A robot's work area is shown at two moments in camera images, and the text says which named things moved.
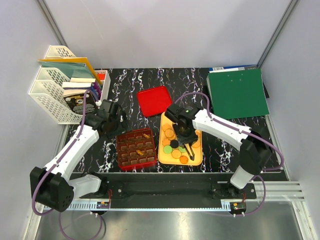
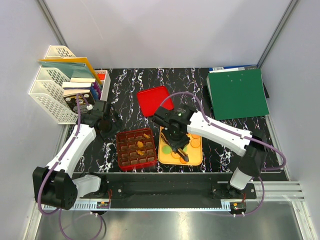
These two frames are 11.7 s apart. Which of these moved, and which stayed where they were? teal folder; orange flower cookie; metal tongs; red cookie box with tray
Moved: metal tongs
Stayed: red cookie box with tray; teal folder; orange flower cookie
